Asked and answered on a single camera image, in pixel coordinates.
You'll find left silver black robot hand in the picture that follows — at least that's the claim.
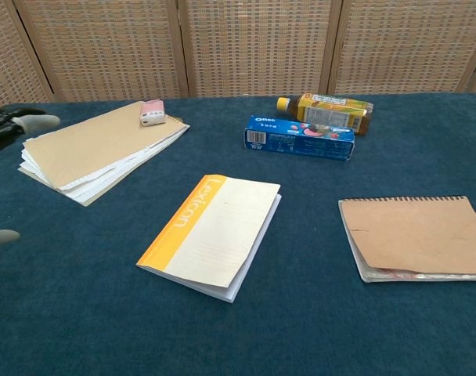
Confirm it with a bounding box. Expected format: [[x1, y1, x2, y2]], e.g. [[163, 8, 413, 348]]
[[0, 107, 62, 247]]

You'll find white lined Lexicon notebook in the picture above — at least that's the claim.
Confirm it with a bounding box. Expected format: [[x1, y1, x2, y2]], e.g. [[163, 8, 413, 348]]
[[135, 174, 283, 304]]

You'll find large kraft cover notebook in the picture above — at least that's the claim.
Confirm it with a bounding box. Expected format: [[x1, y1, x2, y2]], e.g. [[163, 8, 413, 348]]
[[17, 100, 191, 207]]

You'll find brown spiral notepad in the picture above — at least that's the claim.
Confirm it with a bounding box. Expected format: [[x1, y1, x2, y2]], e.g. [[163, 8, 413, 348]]
[[337, 194, 476, 284]]

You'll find small pink white pack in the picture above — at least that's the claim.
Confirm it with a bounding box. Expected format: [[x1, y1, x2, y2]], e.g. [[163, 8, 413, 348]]
[[139, 99, 167, 128]]

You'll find dark blue table mat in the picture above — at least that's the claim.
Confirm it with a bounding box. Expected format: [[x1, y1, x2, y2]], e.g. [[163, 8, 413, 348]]
[[0, 92, 476, 376]]

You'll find blue Oreo cookie box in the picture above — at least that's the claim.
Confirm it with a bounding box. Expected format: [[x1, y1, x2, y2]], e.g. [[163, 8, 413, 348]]
[[243, 114, 356, 162]]

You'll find yellow tea bottle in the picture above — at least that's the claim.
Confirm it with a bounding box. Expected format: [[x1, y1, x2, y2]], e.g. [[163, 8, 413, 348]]
[[276, 92, 374, 137]]

